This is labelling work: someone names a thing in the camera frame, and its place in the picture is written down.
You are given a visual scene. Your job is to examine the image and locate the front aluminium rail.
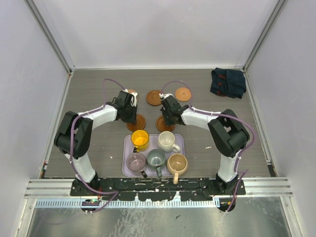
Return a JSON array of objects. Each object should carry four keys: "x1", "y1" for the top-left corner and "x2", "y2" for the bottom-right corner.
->
[{"x1": 24, "y1": 177, "x2": 293, "y2": 198}]

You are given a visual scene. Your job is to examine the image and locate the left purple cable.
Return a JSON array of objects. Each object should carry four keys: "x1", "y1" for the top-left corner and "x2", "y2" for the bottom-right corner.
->
[{"x1": 69, "y1": 79, "x2": 129, "y2": 215}]

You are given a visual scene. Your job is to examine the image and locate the right aluminium frame post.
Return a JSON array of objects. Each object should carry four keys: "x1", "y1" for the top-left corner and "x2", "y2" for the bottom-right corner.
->
[{"x1": 243, "y1": 0, "x2": 287, "y2": 71}]

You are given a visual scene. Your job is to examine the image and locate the slotted white cable duct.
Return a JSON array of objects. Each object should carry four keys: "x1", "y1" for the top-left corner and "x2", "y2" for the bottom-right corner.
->
[{"x1": 35, "y1": 197, "x2": 220, "y2": 208}]

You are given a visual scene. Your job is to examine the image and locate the lavender plastic tray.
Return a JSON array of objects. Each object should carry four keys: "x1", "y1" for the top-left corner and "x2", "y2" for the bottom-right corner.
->
[{"x1": 122, "y1": 134, "x2": 185, "y2": 178}]

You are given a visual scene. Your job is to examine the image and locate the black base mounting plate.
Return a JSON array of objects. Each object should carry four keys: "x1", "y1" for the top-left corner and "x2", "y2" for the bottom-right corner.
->
[{"x1": 70, "y1": 176, "x2": 246, "y2": 201}]

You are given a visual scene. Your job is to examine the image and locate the white ceramic mug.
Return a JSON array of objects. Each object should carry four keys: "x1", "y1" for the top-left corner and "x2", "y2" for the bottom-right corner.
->
[{"x1": 157, "y1": 131, "x2": 181, "y2": 153}]

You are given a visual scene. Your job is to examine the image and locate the yellow glass mug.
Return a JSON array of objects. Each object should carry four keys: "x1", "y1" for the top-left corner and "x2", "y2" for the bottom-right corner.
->
[{"x1": 131, "y1": 130, "x2": 150, "y2": 152}]

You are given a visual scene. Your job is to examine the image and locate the beige ceramic mug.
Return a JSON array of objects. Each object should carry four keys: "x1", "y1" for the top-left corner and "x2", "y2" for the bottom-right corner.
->
[{"x1": 166, "y1": 154, "x2": 188, "y2": 185}]

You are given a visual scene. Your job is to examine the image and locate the dark blue folded cloth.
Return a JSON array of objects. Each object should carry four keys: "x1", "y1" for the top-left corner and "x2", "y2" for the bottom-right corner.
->
[{"x1": 210, "y1": 68, "x2": 246, "y2": 99}]

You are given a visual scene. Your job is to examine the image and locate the clear purple glass mug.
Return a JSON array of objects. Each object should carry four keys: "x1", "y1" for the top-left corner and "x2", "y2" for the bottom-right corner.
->
[{"x1": 126, "y1": 152, "x2": 147, "y2": 178}]

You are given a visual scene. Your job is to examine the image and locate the left aluminium frame post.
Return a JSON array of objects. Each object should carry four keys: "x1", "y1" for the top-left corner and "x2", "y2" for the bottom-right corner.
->
[{"x1": 24, "y1": 0, "x2": 74, "y2": 74}]

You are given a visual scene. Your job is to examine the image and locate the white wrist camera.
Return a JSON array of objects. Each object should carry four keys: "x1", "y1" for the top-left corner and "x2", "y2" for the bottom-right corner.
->
[
  {"x1": 159, "y1": 93, "x2": 173, "y2": 100},
  {"x1": 124, "y1": 89, "x2": 138, "y2": 107}
]

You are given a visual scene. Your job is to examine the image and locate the grey green ceramic mug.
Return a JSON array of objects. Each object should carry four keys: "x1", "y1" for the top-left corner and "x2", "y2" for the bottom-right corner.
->
[{"x1": 146, "y1": 149, "x2": 166, "y2": 178}]

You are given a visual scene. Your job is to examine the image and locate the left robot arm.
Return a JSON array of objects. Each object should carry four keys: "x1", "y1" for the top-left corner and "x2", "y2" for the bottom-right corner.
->
[{"x1": 54, "y1": 89, "x2": 138, "y2": 196}]

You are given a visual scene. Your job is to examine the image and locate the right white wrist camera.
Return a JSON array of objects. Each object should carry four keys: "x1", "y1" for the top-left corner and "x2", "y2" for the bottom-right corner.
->
[{"x1": 159, "y1": 93, "x2": 173, "y2": 100}]

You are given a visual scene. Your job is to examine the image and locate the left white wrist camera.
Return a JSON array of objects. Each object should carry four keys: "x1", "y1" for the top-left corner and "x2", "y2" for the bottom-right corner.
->
[{"x1": 124, "y1": 89, "x2": 138, "y2": 107}]

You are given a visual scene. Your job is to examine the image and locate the aluminium frame post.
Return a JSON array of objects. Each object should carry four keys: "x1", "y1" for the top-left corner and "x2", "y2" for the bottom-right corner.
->
[
  {"x1": 243, "y1": 0, "x2": 287, "y2": 71},
  {"x1": 24, "y1": 0, "x2": 74, "y2": 74}
]

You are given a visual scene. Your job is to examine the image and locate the wooden coaster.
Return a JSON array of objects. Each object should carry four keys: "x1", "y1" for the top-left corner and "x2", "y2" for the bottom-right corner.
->
[
  {"x1": 126, "y1": 114, "x2": 146, "y2": 132},
  {"x1": 146, "y1": 90, "x2": 161, "y2": 106},
  {"x1": 156, "y1": 116, "x2": 176, "y2": 132}
]

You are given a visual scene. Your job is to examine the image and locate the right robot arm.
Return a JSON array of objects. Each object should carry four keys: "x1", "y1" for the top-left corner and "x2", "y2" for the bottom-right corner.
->
[{"x1": 159, "y1": 93, "x2": 250, "y2": 195}]

